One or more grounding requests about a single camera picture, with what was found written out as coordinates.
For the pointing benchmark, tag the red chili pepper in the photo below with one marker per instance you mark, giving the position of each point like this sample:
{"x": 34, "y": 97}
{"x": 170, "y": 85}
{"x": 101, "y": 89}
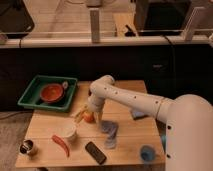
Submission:
{"x": 61, "y": 143}

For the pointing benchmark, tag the white cup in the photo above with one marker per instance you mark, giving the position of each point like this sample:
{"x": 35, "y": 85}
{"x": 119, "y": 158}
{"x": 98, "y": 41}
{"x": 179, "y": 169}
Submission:
{"x": 69, "y": 132}

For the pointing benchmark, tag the black monitor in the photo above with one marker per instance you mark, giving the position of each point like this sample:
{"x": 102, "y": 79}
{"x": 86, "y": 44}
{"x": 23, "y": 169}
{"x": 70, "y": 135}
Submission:
{"x": 160, "y": 17}
{"x": 15, "y": 20}

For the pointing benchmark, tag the white center post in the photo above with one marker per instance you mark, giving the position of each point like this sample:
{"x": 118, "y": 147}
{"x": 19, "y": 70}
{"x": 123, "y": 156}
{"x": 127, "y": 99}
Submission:
{"x": 95, "y": 25}

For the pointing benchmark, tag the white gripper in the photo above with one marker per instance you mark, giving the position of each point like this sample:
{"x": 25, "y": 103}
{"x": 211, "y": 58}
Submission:
{"x": 95, "y": 104}

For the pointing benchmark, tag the red bowl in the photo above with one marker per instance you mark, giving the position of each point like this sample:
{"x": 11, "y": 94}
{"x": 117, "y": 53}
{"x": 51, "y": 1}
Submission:
{"x": 51, "y": 93}

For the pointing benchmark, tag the blue sponge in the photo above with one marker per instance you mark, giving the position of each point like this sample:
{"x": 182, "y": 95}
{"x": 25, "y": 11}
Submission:
{"x": 137, "y": 115}

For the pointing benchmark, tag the red yellow apple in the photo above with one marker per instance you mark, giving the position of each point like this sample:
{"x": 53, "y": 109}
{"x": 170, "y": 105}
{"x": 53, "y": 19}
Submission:
{"x": 88, "y": 117}

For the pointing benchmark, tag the blue plastic cup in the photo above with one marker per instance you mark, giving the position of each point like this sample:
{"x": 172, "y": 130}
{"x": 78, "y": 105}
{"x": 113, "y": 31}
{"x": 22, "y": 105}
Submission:
{"x": 147, "y": 154}

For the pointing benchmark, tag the black remote control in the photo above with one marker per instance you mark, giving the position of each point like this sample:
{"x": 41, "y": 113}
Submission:
{"x": 95, "y": 153}

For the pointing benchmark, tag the black monitor right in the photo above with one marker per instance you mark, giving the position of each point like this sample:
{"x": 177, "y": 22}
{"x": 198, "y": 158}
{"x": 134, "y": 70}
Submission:
{"x": 160, "y": 17}

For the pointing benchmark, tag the black monitor left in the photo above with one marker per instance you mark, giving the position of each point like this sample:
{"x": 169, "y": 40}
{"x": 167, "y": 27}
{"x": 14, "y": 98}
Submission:
{"x": 15, "y": 20}

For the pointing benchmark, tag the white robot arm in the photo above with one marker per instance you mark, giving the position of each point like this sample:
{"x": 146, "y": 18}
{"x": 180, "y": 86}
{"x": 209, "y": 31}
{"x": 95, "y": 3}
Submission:
{"x": 188, "y": 119}

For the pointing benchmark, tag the green plastic tray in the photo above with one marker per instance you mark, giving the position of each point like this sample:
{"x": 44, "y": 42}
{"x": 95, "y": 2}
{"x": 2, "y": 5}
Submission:
{"x": 30, "y": 99}

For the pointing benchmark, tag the white post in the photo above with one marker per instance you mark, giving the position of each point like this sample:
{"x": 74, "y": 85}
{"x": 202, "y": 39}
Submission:
{"x": 194, "y": 19}
{"x": 95, "y": 25}

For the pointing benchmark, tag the small metal cup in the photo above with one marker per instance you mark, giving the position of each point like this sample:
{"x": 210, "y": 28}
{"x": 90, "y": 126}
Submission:
{"x": 28, "y": 148}

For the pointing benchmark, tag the white right post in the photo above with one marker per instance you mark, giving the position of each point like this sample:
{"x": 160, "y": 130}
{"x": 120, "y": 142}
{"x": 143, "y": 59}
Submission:
{"x": 194, "y": 19}

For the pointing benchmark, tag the light blue cloth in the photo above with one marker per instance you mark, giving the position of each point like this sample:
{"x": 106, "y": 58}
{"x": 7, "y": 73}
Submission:
{"x": 110, "y": 128}

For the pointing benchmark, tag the small item in tray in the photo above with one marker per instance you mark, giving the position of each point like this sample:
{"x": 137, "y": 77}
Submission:
{"x": 65, "y": 85}

